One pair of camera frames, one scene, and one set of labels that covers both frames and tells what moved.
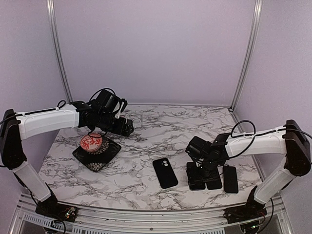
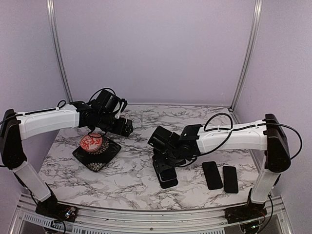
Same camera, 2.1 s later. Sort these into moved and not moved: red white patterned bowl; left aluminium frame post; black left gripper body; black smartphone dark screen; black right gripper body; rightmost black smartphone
Moved: black right gripper body; black smartphone dark screen
Not moved: red white patterned bowl; left aluminium frame post; rightmost black smartphone; black left gripper body
